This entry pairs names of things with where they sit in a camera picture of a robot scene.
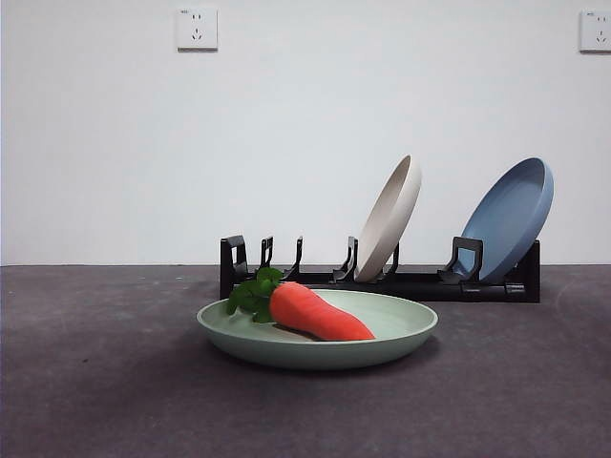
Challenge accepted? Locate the orange carrot with green leaves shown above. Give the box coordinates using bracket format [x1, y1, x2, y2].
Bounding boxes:
[225, 266, 377, 343]

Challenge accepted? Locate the green plate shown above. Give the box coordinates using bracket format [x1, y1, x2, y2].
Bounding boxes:
[196, 288, 439, 372]

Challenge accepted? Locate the beige plate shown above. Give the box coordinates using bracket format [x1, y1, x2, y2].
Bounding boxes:
[353, 154, 423, 282]

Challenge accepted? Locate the black plate rack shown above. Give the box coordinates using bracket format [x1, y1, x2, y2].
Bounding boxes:
[219, 235, 541, 304]

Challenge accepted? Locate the blue plate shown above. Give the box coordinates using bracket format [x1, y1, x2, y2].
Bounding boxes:
[461, 157, 556, 283]

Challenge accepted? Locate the white wall socket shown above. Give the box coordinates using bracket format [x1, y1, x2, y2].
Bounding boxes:
[578, 9, 611, 53]
[176, 7, 219, 52]

